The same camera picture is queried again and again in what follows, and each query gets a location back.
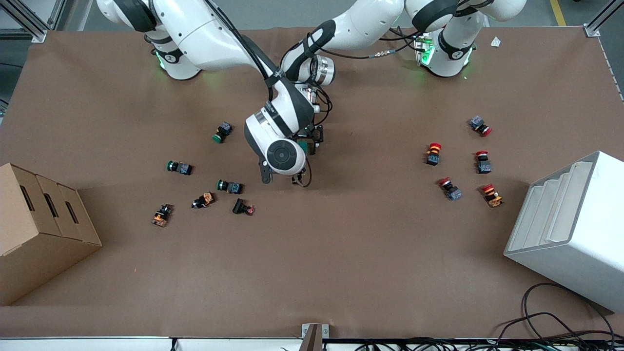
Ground brown cardboard box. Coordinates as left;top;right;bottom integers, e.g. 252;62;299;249
0;163;103;307

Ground white plastic sorting bin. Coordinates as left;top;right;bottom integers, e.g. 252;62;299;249
504;151;624;313

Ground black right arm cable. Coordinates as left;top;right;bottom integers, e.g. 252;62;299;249
204;0;276;100

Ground grey metal camera bracket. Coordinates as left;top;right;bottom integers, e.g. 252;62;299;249
301;323;330;351

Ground white table edge rail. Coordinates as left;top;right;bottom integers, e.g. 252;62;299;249
0;336;303;351

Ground black looped floor cable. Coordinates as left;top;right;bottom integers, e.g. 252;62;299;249
497;283;616;342

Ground aluminium frame profile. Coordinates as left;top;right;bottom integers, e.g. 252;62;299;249
584;0;624;38
0;0;49;43

